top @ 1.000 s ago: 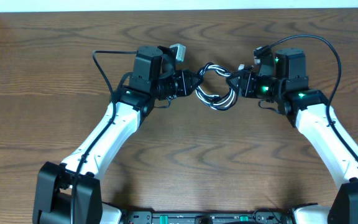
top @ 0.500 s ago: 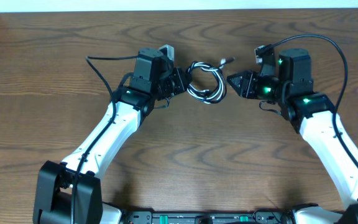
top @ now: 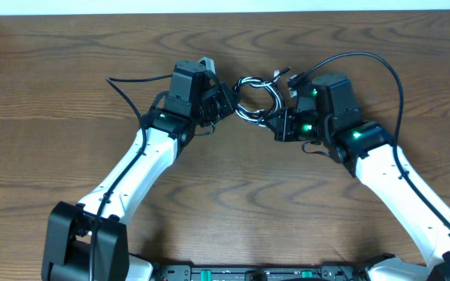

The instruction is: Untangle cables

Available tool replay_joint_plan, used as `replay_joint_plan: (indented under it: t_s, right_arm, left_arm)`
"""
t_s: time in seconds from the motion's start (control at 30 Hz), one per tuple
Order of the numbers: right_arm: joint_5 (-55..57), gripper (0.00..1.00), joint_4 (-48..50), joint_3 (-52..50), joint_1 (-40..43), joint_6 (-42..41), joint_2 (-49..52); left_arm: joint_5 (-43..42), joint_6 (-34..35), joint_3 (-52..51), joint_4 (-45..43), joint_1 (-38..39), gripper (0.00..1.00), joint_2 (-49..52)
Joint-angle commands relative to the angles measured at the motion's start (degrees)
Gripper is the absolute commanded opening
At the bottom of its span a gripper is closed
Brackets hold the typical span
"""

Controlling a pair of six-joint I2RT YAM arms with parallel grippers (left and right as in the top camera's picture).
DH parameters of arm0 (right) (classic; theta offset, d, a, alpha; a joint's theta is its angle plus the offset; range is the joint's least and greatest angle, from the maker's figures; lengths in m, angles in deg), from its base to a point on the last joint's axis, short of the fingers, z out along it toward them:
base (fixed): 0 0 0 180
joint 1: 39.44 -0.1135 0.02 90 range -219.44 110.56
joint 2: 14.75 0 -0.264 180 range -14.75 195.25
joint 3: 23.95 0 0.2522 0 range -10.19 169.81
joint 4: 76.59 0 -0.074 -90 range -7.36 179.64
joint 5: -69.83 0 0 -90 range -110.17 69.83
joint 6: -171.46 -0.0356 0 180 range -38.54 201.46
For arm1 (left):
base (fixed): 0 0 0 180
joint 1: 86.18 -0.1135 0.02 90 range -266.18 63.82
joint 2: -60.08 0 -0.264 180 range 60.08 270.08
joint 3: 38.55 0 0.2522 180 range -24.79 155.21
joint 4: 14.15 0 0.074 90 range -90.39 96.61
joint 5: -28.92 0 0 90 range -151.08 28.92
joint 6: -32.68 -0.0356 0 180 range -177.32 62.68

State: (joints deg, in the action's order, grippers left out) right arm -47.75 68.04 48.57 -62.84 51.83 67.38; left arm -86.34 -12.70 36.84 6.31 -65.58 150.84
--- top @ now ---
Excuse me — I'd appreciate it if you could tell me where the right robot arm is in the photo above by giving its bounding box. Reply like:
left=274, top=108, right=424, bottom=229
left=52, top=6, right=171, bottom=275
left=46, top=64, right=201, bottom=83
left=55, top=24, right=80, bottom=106
left=266, top=73, right=450, bottom=280

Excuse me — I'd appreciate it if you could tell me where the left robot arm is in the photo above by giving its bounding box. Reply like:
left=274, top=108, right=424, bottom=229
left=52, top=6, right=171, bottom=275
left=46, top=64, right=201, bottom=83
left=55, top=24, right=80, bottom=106
left=41, top=57, right=240, bottom=280

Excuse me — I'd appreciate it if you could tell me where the white USB cable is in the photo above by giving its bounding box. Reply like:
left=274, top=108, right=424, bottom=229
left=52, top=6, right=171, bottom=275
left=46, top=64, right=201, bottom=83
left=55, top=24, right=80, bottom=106
left=234, top=69, right=284, bottom=126

